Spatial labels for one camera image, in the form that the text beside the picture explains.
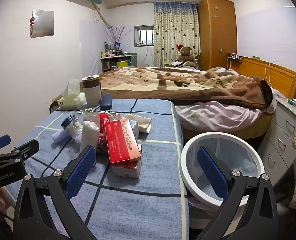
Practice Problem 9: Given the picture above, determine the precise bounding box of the beige brown tumbler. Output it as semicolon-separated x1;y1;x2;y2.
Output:
82;75;102;105

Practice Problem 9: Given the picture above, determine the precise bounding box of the white red medicine box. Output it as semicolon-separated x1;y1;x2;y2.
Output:
111;144;143;179

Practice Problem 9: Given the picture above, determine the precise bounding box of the cream charging cable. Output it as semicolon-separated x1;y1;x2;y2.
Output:
265;61;272;87

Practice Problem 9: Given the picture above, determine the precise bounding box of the red hanging ornament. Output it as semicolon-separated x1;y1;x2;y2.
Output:
29;16;36;38

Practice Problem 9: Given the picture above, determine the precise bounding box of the dark blue glasses case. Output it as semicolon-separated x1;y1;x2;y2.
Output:
100;94;113;111

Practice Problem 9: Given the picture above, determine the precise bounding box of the square wall mirror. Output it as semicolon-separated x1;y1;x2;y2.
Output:
29;10;55;38

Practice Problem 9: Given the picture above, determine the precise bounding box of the clear plastic bag blue cap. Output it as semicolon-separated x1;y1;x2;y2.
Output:
52;114;82;144

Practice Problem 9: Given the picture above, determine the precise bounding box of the yellow tissue pack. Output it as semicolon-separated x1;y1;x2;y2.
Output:
57;79;86;110

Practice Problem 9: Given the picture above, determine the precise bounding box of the vase of purple branches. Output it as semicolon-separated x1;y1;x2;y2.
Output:
104;26;131;50

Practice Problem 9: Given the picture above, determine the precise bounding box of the pale pink bedsheet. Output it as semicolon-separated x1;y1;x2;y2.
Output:
174;89;286;132

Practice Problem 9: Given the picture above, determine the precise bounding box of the wooden bed headboard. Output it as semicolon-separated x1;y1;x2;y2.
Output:
228;56;296;99

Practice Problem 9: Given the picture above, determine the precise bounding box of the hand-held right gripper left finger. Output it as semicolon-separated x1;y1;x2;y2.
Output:
13;145;106;240

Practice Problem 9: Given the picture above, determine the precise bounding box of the white carton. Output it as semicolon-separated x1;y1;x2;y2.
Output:
124;114;152;133

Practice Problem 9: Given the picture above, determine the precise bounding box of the red drink can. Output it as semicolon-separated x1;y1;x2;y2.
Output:
95;131;108;153

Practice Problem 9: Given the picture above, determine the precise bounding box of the cluttered shelf desk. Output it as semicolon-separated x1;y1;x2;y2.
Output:
100;54;138;73

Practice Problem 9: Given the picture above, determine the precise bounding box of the power strip with plugs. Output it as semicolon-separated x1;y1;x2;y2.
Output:
226;52;243;62

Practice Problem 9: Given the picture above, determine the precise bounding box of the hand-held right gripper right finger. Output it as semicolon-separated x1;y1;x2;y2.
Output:
188;146;281;240

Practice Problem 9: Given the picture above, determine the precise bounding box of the wooden wardrobe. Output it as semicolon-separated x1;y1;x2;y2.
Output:
197;0;238;71

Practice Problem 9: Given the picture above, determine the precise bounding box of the small barred window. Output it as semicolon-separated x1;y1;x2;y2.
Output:
134;25;155;47

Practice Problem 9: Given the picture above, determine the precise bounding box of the white round trash bin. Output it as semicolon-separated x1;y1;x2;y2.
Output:
180;132;266;230

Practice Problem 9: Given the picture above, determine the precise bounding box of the grey drawer cabinet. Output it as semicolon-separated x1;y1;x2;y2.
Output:
258;96;296;188

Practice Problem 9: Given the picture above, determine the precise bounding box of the patterned window curtain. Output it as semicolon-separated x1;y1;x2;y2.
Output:
153;2;201;68

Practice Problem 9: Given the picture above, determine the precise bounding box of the wrapped air conditioner pipe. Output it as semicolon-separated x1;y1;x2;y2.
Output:
95;2;113;29

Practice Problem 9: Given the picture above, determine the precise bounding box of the blue checked tablecloth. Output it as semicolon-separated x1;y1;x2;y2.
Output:
3;97;188;240

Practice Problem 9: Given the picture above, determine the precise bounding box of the brown teddy bear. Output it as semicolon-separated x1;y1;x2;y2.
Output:
174;44;197;67

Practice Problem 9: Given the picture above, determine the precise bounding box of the brown printed blanket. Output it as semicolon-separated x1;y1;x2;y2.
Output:
79;66;273;110

